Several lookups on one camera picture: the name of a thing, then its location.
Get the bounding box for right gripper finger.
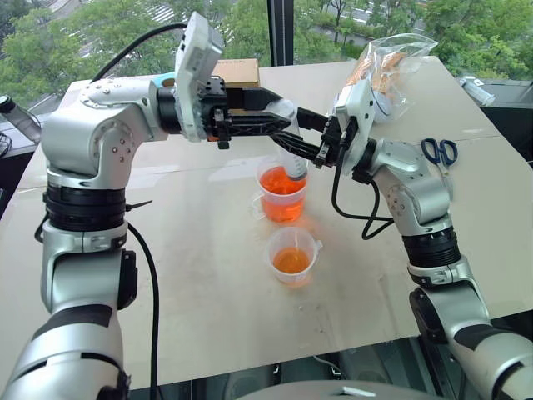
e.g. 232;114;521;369
269;131;324;163
295;106;331;132

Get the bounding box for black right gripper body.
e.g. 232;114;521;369
314;116;358;169

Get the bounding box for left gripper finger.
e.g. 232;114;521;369
231;112;293;139
226;87;298;121

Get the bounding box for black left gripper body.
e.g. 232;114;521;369
194;76;235;151

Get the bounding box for clear plastic syringe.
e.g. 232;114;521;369
266;98;311;183

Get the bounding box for large clear measuring cup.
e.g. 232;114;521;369
249;157;311;224

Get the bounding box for small clear measuring cup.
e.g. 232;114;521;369
266;226;324;289

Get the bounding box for brown cardboard box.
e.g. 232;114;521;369
211;57;262;118

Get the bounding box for light blue object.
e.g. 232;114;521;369
150;71;178;89

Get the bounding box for clear plastic bag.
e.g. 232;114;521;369
346;32;439;126

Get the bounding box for black grey device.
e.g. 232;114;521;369
0;94;43;145

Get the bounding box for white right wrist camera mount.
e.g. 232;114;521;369
331;77;376;176

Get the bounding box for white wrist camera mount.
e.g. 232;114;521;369
331;77;376;176
173;11;227;143

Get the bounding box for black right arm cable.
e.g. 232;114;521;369
331;127;396;242

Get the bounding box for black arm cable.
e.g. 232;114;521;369
89;22;188;400
331;127;396;242

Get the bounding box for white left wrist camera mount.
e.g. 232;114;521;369
173;11;227;143

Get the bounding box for dark window frame post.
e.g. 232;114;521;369
267;0;296;68

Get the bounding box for blue handled scissors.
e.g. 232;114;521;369
420;137;459;191

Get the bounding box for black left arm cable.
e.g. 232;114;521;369
89;22;188;400

